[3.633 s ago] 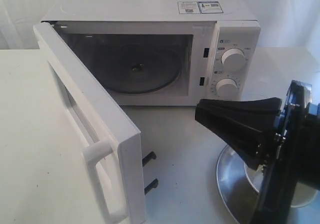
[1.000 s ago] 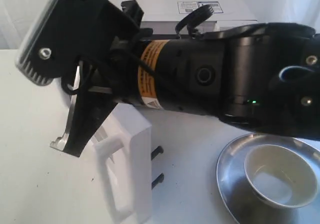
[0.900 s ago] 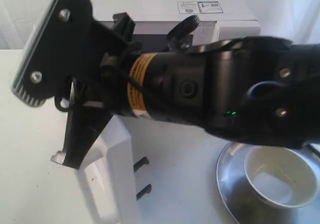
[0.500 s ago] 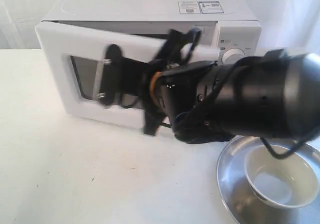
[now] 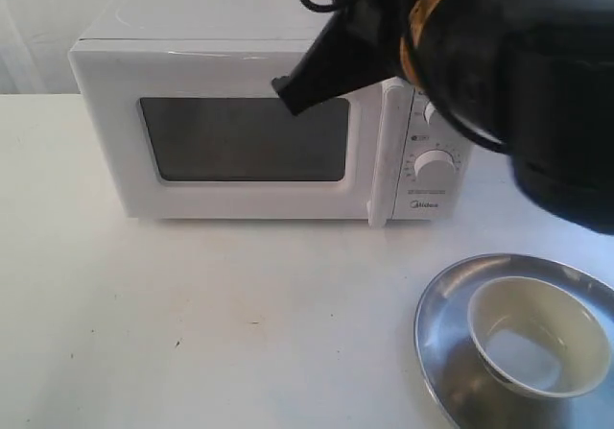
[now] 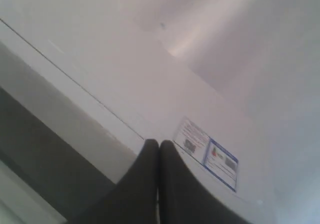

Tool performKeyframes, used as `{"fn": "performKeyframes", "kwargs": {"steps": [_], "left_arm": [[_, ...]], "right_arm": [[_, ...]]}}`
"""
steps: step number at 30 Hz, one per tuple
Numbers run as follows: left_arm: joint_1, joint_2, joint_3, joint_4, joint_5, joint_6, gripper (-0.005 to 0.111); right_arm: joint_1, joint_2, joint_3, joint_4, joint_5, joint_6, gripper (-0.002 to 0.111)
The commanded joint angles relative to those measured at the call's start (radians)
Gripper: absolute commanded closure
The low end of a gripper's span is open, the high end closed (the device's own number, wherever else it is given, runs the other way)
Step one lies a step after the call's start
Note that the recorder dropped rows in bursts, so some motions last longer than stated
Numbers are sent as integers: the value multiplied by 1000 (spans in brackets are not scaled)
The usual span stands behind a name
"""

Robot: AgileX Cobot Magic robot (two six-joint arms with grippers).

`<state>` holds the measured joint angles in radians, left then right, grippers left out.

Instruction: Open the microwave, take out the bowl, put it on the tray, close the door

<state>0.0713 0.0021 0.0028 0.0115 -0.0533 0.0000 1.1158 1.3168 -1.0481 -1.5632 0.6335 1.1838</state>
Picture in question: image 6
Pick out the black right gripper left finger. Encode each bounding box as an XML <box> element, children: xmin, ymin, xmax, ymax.
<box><xmin>74</xmin><ymin>139</ymin><xmax>159</xmax><ymax>223</ymax></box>

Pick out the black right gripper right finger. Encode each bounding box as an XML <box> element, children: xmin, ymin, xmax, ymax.
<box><xmin>158</xmin><ymin>140</ymin><xmax>248</xmax><ymax>224</ymax></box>

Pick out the energy label sticker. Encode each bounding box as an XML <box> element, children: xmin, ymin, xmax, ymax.
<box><xmin>173</xmin><ymin>117</ymin><xmax>239</xmax><ymax>192</ymax></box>

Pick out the white microwave oven body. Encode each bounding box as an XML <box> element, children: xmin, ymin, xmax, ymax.
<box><xmin>0</xmin><ymin>0</ymin><xmax>320</xmax><ymax>223</ymax></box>

